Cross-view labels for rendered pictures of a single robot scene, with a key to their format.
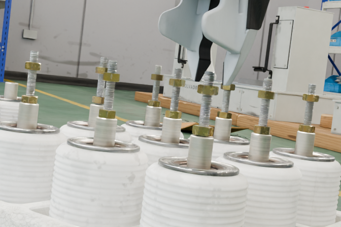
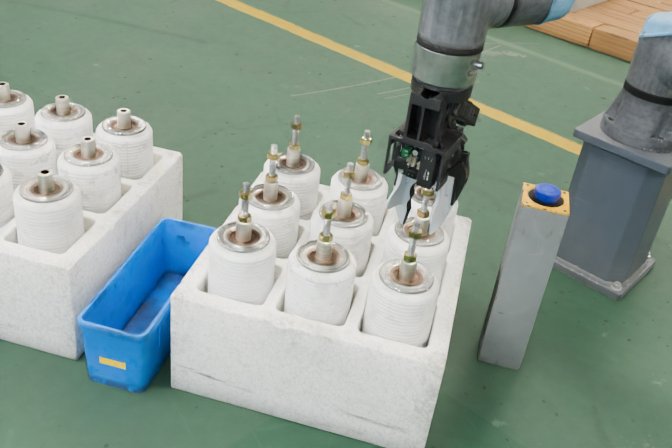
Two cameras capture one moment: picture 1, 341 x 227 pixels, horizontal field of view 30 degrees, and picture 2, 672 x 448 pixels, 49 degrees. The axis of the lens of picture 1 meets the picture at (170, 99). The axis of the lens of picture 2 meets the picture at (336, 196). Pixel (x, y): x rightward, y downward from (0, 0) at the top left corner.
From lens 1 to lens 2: 0.67 m
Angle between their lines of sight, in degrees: 36
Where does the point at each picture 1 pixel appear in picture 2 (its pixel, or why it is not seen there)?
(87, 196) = (328, 303)
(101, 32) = not seen: outside the picture
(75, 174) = (318, 291)
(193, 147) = (406, 270)
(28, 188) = (261, 286)
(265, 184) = (433, 258)
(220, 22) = (438, 210)
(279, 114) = not seen: outside the picture
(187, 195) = (412, 309)
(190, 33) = (400, 196)
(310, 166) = not seen: hidden behind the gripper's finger
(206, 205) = (423, 311)
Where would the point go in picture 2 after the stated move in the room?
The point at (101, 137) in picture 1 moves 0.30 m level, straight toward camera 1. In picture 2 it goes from (325, 255) to (447, 413)
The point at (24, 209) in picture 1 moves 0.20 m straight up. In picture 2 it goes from (273, 311) to (284, 187)
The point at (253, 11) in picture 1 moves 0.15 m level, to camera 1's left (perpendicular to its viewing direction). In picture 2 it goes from (455, 193) to (344, 206)
